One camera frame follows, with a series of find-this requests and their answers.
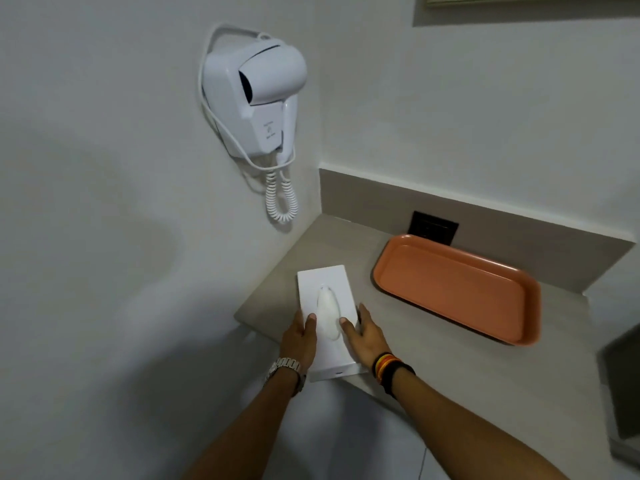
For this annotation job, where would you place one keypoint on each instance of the person's left hand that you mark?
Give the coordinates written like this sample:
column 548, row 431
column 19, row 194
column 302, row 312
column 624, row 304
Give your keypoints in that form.
column 298, row 344

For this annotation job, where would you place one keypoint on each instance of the person's right hand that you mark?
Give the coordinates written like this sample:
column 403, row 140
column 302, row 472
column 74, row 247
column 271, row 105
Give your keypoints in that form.
column 367, row 342

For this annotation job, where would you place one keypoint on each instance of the person's right thumb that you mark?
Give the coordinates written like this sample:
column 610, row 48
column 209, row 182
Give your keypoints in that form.
column 348, row 328

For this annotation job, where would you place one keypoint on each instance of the person's left thumb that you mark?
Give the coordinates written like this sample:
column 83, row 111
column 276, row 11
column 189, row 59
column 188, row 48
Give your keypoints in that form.
column 311, row 329

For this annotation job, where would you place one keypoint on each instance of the white tissue box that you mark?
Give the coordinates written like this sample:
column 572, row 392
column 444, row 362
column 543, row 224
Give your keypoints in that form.
column 327, row 324

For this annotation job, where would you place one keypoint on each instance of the person's left forearm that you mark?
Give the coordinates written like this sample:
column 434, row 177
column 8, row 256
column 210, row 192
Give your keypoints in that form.
column 250, row 424

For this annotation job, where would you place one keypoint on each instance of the person's right forearm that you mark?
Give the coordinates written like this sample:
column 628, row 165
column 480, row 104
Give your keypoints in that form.
column 465, row 429

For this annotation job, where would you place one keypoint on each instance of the silver wristwatch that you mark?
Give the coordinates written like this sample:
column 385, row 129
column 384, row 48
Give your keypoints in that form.
column 286, row 369

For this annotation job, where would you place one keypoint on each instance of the striped colourful wristbands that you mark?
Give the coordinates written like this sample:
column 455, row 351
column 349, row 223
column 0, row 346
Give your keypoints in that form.
column 384, row 364

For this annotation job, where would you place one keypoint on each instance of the black wristband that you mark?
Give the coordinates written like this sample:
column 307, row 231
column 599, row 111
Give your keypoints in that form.
column 397, row 377

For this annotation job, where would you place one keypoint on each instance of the orange plastic tray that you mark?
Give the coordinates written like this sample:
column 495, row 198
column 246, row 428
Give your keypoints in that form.
column 457, row 287

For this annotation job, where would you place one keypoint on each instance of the black wall socket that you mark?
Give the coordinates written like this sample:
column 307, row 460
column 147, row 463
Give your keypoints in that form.
column 433, row 227

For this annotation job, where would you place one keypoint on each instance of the white wall-mounted hair dryer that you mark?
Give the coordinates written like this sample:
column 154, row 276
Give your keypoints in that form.
column 255, row 94

